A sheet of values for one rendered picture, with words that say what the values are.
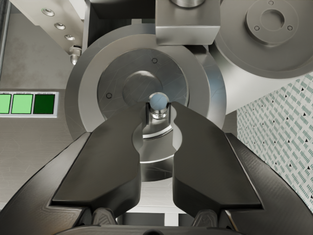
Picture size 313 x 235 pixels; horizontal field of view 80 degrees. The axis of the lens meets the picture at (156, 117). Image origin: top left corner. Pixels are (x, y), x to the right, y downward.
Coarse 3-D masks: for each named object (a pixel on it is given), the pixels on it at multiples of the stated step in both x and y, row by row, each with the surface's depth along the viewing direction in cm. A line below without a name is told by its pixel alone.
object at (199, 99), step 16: (112, 48) 17; (128, 48) 17; (160, 48) 17; (176, 48) 17; (96, 64) 17; (192, 64) 16; (96, 80) 16; (192, 80) 16; (80, 96) 16; (96, 96) 16; (192, 96) 16; (208, 96) 16; (80, 112) 16; (96, 112) 16; (208, 112) 16; (144, 144) 16; (160, 144) 16; (144, 160) 15; (160, 160) 15
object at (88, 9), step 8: (88, 0) 19; (88, 8) 19; (88, 16) 19; (96, 16) 21; (88, 24) 19; (96, 24) 21; (104, 24) 24; (112, 24) 28; (120, 24) 33; (128, 24) 41; (88, 32) 19; (96, 32) 21; (104, 32) 24; (88, 40) 19
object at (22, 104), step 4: (16, 96) 51; (20, 96) 51; (24, 96) 51; (28, 96) 51; (16, 100) 51; (20, 100) 51; (24, 100) 51; (28, 100) 51; (16, 104) 51; (20, 104) 51; (24, 104) 51; (28, 104) 51; (16, 108) 50; (20, 108) 50; (24, 108) 50; (28, 108) 50; (12, 112) 50; (16, 112) 50; (20, 112) 50; (24, 112) 50; (28, 112) 50
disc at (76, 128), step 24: (144, 24) 18; (96, 48) 18; (192, 48) 18; (72, 72) 18; (216, 72) 17; (72, 96) 17; (216, 96) 17; (72, 120) 17; (216, 120) 17; (144, 168) 16; (168, 168) 16
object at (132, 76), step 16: (144, 48) 16; (112, 64) 15; (128, 64) 15; (144, 64) 15; (160, 64) 15; (176, 64) 15; (112, 80) 15; (128, 80) 16; (144, 80) 15; (160, 80) 15; (176, 80) 15; (112, 96) 15; (128, 96) 15; (144, 96) 15; (176, 96) 15; (112, 112) 15; (144, 128) 15; (160, 128) 15
